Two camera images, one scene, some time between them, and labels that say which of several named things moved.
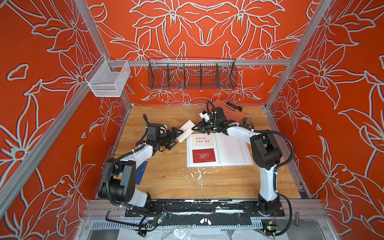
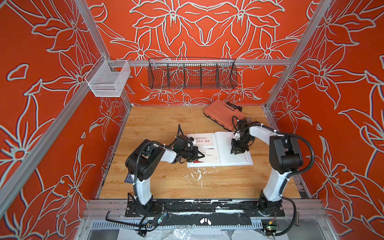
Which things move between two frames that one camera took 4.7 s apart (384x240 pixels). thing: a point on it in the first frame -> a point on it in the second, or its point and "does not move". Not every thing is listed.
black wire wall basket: [192, 73] does not move
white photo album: [217, 149] does not move
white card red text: [203, 141] does not move
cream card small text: [187, 128] -> [211, 155]
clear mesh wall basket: [106, 78] does not move
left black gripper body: [165, 140] -> [189, 155]
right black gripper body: [210, 125] -> [243, 144]
